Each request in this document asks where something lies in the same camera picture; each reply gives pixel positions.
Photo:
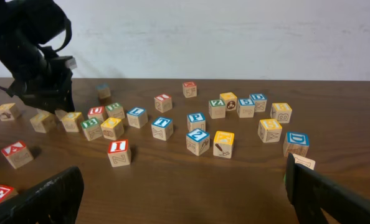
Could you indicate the blue D block upper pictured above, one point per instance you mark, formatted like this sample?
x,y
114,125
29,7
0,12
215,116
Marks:
x,y
260,101

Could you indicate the yellow block far right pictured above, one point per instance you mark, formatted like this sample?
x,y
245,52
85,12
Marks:
x,y
281,112

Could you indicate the yellow block top right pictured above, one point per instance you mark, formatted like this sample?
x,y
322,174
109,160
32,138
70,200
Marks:
x,y
230,100

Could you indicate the green Z block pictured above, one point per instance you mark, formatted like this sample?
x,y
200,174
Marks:
x,y
216,109

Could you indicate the yellow block right middle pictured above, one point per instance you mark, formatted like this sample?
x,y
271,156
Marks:
x,y
269,130

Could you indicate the red I block upper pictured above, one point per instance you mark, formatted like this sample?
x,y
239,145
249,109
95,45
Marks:
x,y
163,103

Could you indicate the blue D block lower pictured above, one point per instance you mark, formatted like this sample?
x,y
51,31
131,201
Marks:
x,y
296,143

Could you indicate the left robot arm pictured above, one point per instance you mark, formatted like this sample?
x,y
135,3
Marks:
x,y
25,29

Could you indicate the red I block lower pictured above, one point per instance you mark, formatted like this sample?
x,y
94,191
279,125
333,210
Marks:
x,y
119,153

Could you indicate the green B block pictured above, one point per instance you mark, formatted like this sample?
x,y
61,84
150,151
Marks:
x,y
92,129

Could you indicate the blue P block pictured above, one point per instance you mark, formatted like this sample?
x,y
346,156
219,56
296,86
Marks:
x,y
196,121

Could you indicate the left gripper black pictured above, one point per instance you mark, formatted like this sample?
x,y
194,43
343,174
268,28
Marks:
x,y
49,90

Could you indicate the red i block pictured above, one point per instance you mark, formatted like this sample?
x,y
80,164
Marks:
x,y
119,153
163,103

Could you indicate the blue 5 block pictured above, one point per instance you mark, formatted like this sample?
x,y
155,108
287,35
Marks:
x,y
245,108

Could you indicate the yellow block beside B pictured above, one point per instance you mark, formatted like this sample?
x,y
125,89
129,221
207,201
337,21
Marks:
x,y
112,128

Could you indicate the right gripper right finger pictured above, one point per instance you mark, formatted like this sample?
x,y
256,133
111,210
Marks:
x,y
312,195

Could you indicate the red A block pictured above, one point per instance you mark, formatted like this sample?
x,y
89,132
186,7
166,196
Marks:
x,y
17,154

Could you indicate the blue X block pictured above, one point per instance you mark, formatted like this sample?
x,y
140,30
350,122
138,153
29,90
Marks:
x,y
103,91

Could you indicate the yellow block beside U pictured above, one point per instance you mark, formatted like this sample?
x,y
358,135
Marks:
x,y
43,123

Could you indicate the white green block right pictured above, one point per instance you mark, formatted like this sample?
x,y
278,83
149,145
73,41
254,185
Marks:
x,y
309,163

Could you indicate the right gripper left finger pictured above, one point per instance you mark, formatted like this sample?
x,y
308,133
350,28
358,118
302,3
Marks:
x,y
54,200

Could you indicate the blue 2 block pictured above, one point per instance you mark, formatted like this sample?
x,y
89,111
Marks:
x,y
198,141

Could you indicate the red block top right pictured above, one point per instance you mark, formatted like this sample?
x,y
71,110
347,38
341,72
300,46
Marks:
x,y
189,89

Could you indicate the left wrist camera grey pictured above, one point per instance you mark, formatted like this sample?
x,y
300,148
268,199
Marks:
x,y
70,63

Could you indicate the yellow block beside 2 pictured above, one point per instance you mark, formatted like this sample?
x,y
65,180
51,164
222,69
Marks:
x,y
223,144

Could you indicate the yellow block far left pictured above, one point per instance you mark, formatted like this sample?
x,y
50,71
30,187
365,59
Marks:
x,y
9,112

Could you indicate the green R block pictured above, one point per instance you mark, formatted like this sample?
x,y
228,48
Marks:
x,y
115,110

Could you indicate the blue T block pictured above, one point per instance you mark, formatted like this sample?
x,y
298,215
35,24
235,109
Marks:
x,y
162,128

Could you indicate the blue d block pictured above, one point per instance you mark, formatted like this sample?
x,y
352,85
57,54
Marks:
x,y
260,101
296,143

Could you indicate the blue L block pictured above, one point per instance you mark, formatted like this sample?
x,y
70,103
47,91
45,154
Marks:
x,y
137,117

